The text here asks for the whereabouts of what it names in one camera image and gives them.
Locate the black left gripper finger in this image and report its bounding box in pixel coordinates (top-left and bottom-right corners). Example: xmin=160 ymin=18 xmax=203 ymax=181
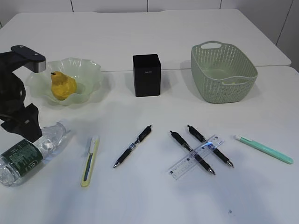
xmin=21 ymin=109 xmax=42 ymax=142

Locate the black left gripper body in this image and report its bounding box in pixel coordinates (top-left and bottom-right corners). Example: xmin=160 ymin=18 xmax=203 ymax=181
xmin=0 ymin=52 xmax=39 ymax=133

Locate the clear water bottle green label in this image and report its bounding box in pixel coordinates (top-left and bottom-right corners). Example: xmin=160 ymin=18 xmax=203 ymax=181
xmin=0 ymin=120 xmax=72 ymax=187

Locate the yellow pear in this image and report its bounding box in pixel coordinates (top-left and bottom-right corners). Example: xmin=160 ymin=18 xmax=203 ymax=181
xmin=51 ymin=71 xmax=77 ymax=100

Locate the yellow white waste paper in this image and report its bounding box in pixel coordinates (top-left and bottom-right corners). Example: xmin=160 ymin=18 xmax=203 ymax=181
xmin=221 ymin=79 xmax=242 ymax=85

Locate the yellow-green utility knife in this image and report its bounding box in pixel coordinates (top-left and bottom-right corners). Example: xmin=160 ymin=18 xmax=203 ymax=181
xmin=81 ymin=136 xmax=100 ymax=187

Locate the frosted green wavy plate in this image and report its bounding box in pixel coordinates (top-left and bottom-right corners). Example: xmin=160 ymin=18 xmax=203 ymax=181
xmin=25 ymin=57 xmax=103 ymax=106

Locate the black gel pen left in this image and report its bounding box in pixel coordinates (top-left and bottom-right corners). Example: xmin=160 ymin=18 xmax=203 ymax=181
xmin=113 ymin=125 xmax=152 ymax=168

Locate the black gel pen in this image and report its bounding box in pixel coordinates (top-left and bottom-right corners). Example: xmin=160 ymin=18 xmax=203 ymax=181
xmin=187 ymin=125 xmax=234 ymax=167
xmin=170 ymin=131 xmax=215 ymax=175
xmin=113 ymin=125 xmax=152 ymax=168

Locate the black square pen holder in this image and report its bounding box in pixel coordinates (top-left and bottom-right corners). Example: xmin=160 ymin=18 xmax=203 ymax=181
xmin=133 ymin=54 xmax=161 ymax=97

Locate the black gel pen middle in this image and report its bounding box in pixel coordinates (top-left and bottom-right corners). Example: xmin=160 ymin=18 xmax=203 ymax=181
xmin=170 ymin=131 xmax=215 ymax=175

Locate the clear plastic ruler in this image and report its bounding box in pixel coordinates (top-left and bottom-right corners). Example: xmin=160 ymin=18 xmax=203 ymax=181
xmin=168 ymin=131 xmax=224 ymax=180

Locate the black gel pen right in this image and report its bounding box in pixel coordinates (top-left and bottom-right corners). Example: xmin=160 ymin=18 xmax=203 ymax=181
xmin=187 ymin=125 xmax=234 ymax=167

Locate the green plastic woven basket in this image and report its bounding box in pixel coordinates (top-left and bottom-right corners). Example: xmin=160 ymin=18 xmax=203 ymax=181
xmin=191 ymin=41 xmax=258 ymax=104

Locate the mint green pen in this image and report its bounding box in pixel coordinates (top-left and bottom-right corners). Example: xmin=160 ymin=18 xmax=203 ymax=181
xmin=234 ymin=135 xmax=293 ymax=165

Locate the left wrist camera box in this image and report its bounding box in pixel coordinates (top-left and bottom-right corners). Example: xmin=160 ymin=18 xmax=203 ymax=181
xmin=11 ymin=45 xmax=46 ymax=73

